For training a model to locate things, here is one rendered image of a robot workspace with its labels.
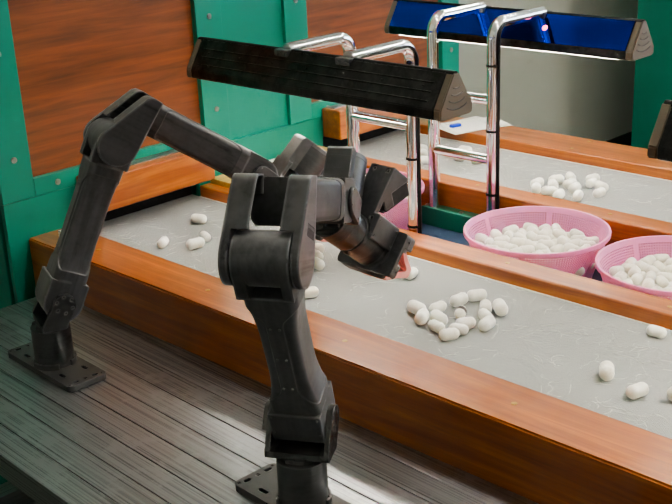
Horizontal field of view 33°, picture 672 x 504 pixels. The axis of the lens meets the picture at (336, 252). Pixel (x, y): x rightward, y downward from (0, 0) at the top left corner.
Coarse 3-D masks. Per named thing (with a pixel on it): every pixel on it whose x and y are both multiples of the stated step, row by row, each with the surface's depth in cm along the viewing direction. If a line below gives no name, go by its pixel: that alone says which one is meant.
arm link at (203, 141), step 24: (144, 96) 173; (120, 120) 170; (144, 120) 171; (168, 120) 175; (192, 120) 179; (120, 144) 171; (168, 144) 177; (192, 144) 178; (216, 144) 180; (216, 168) 181; (240, 168) 182
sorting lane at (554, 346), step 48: (144, 240) 217; (336, 288) 190; (384, 288) 189; (432, 288) 188; (480, 288) 187; (384, 336) 171; (432, 336) 170; (480, 336) 169; (528, 336) 168; (576, 336) 168; (624, 336) 167; (528, 384) 154; (576, 384) 153; (624, 384) 153
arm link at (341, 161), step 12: (336, 156) 150; (348, 156) 150; (360, 156) 152; (324, 168) 150; (336, 168) 149; (348, 168) 149; (360, 168) 152; (360, 180) 151; (360, 192) 151; (348, 204) 142; (360, 204) 146
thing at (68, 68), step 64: (0, 0) 199; (64, 0) 210; (128, 0) 220; (192, 0) 230; (256, 0) 243; (320, 0) 257; (384, 0) 273; (448, 0) 288; (0, 64) 202; (64, 64) 213; (128, 64) 223; (448, 64) 294; (0, 128) 205; (64, 128) 216; (256, 128) 251; (0, 192) 208
